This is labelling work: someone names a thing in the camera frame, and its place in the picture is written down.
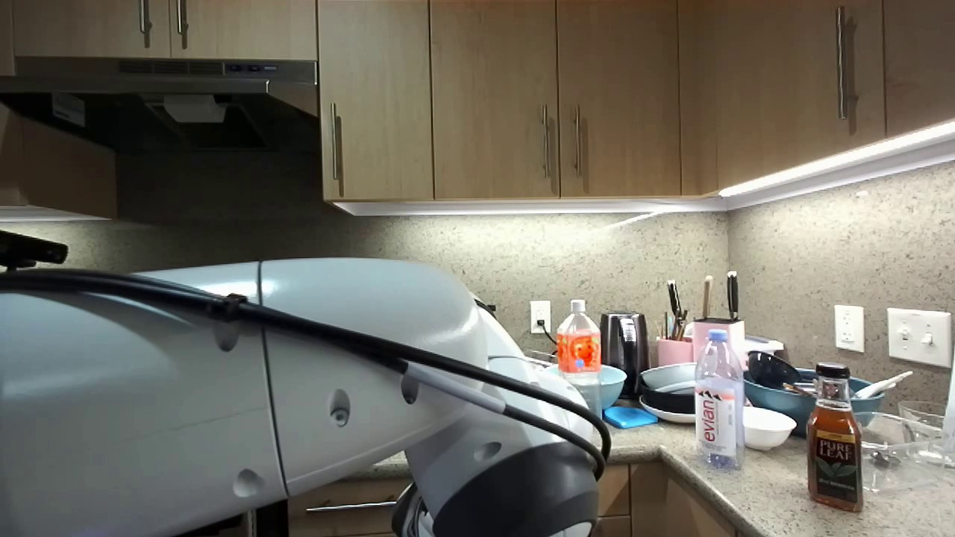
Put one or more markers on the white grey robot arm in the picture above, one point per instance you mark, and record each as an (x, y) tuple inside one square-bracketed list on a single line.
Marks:
[(167, 399)]

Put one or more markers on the orange soda plastic bottle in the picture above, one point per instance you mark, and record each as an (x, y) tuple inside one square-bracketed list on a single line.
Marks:
[(576, 341)]

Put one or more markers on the black electric kettle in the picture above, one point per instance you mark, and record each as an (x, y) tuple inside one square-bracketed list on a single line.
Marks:
[(624, 347)]

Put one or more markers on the light blue bowl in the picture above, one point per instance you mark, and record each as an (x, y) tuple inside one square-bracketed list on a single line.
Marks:
[(600, 389)]

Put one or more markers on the blue sponge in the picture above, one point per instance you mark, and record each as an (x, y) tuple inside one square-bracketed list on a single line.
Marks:
[(627, 416)]

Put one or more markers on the pink knife block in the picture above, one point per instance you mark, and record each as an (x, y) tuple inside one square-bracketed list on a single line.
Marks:
[(685, 334)]

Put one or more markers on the clear water bottle red label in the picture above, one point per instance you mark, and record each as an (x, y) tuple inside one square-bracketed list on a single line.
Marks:
[(721, 402)]

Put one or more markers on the small white bowl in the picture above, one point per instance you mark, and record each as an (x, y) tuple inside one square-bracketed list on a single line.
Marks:
[(764, 426)]

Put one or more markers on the dark blue bowl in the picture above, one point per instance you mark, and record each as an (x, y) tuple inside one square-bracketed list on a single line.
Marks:
[(797, 396)]

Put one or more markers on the steel range hood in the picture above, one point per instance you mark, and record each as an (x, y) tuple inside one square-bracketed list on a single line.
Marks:
[(170, 104)]

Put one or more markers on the dark sauce glass bottle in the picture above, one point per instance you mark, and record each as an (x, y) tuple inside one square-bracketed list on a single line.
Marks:
[(834, 449)]

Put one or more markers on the white wall outlet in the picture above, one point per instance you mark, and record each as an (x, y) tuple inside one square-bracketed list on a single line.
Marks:
[(537, 314)]

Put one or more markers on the steel drawer handle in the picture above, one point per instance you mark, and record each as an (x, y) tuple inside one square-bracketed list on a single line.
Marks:
[(351, 505)]

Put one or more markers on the white light switch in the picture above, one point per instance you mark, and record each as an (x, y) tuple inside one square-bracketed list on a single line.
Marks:
[(919, 334)]

